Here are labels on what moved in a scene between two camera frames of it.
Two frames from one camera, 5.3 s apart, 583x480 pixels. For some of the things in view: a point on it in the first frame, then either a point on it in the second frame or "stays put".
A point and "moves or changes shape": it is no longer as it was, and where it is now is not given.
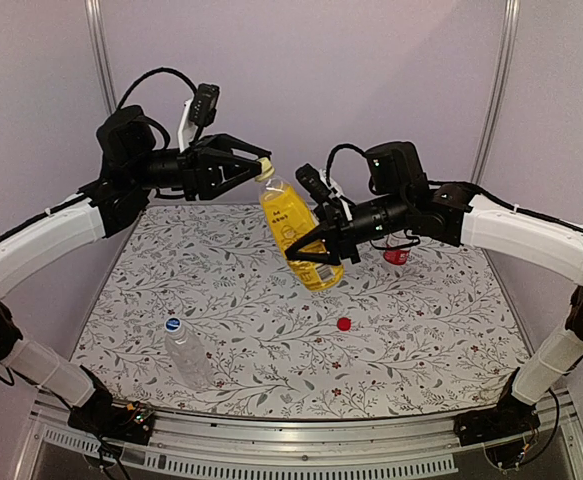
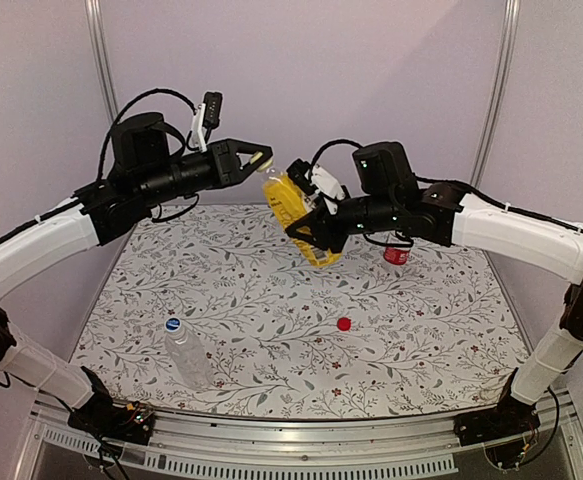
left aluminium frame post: (96, 17) stays put
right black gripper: (336, 232) -> (327, 234)
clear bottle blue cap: (187, 355) stays put
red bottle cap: (344, 324) stays put
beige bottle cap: (267, 171) moves or changes shape
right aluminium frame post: (502, 88) stays put
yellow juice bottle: (292, 222) moves or changes shape
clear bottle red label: (397, 257) stays put
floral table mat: (196, 313) stays put
